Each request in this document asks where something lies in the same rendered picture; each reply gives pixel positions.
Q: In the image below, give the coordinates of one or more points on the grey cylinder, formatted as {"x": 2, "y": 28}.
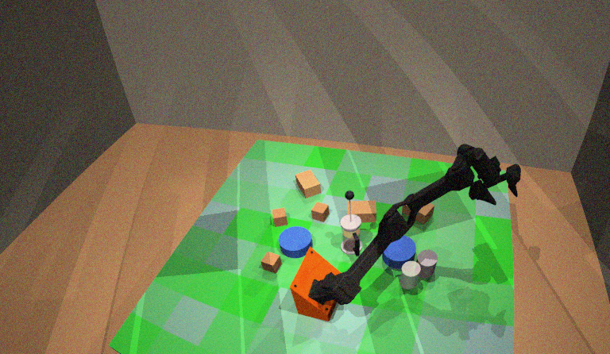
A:
{"x": 409, "y": 275}
{"x": 427, "y": 260}

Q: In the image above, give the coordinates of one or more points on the glass french press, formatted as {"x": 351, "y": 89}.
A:
{"x": 351, "y": 231}

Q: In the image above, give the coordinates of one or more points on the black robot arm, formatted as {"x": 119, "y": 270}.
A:
{"x": 344, "y": 287}

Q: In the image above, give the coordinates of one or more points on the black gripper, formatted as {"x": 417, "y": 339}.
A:
{"x": 490, "y": 178}

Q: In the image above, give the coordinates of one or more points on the blue cylinder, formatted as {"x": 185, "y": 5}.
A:
{"x": 295, "y": 241}
{"x": 399, "y": 252}

